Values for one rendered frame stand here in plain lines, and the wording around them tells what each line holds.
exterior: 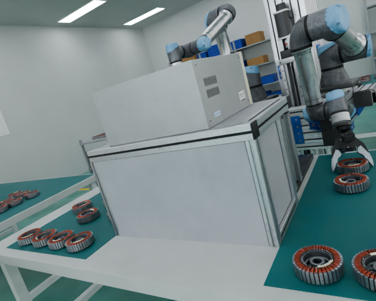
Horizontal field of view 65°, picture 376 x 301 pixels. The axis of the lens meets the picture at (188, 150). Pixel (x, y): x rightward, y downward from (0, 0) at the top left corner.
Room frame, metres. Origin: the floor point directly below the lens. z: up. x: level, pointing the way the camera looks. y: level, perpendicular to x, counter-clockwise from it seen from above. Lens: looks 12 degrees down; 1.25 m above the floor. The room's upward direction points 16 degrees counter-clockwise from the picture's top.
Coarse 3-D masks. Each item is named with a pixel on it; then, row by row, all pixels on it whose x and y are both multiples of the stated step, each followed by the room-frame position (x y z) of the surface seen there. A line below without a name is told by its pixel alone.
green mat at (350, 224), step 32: (320, 160) 1.32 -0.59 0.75; (320, 192) 1.01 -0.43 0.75; (352, 192) 0.94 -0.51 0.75; (320, 224) 0.81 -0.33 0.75; (352, 224) 0.76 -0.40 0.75; (288, 256) 0.70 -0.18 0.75; (352, 256) 0.63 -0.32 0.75; (288, 288) 0.59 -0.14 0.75; (320, 288) 0.56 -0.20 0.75; (352, 288) 0.54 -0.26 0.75
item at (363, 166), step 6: (342, 162) 1.14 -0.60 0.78; (348, 162) 1.15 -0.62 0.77; (354, 162) 1.14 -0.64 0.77; (360, 162) 1.11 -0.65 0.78; (366, 162) 1.08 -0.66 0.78; (342, 168) 1.10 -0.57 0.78; (348, 168) 1.08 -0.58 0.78; (354, 168) 1.07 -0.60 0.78; (360, 168) 1.06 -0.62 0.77; (366, 168) 1.06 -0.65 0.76
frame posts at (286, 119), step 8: (288, 112) 1.13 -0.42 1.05; (288, 120) 1.11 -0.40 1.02; (288, 128) 1.12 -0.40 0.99; (288, 136) 1.13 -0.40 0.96; (288, 144) 1.05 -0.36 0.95; (288, 152) 1.04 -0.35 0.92; (296, 152) 1.13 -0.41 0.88; (296, 160) 1.11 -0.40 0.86; (296, 168) 1.12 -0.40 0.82; (296, 176) 1.13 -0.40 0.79; (296, 184) 1.05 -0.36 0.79
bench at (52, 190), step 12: (36, 180) 2.99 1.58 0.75; (48, 180) 2.80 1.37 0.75; (60, 180) 2.63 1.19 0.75; (72, 180) 2.48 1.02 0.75; (84, 180) 2.37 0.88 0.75; (0, 192) 2.90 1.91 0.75; (12, 192) 2.72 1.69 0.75; (48, 192) 2.28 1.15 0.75; (60, 192) 2.18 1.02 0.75; (72, 192) 2.25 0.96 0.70; (24, 204) 2.11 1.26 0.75; (36, 204) 2.02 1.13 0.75; (48, 204) 2.08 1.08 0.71; (0, 216) 1.97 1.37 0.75; (12, 216) 1.89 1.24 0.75; (24, 216) 1.93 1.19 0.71; (0, 228) 1.80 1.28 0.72; (12, 228) 3.43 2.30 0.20; (60, 276) 2.02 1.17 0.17; (36, 288) 1.88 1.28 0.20
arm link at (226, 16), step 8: (224, 8) 1.92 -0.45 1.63; (232, 8) 1.93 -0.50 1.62; (224, 16) 1.88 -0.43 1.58; (232, 16) 1.91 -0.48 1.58; (216, 24) 1.82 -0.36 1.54; (224, 24) 1.87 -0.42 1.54; (208, 32) 1.77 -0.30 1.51; (216, 32) 1.80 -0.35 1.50; (200, 40) 1.71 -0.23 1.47; (208, 40) 1.72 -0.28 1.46; (192, 48) 1.76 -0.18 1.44; (200, 48) 1.72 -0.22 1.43; (208, 48) 1.72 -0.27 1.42
